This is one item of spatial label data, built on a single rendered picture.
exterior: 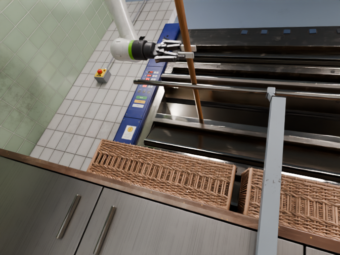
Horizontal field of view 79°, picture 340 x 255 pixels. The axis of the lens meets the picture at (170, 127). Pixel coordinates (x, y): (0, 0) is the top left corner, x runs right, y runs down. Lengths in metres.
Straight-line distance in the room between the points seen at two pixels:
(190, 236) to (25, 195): 0.63
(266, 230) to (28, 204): 0.79
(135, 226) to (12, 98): 1.35
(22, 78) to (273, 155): 1.65
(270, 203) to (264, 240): 0.09
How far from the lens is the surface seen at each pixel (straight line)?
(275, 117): 0.70
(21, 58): 1.82
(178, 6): 0.84
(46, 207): 0.88
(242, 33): 1.93
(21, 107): 1.82
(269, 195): 0.61
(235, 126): 1.36
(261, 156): 1.28
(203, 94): 1.49
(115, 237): 0.72
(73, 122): 1.81
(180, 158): 0.75
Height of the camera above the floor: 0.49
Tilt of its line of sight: 25 degrees up
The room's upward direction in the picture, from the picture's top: 18 degrees clockwise
